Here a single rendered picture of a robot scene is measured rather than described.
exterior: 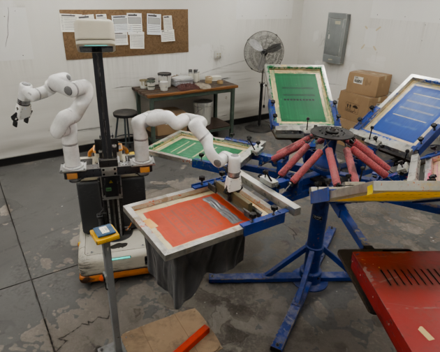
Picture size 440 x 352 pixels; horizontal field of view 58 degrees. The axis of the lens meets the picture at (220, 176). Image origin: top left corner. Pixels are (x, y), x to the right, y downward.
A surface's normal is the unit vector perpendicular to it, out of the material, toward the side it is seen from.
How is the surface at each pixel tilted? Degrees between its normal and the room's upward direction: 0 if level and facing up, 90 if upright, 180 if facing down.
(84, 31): 64
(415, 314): 0
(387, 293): 0
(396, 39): 90
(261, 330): 0
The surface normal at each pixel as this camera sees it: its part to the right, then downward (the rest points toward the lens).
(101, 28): 0.25, -0.03
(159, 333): 0.04, -0.88
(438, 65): -0.84, 0.22
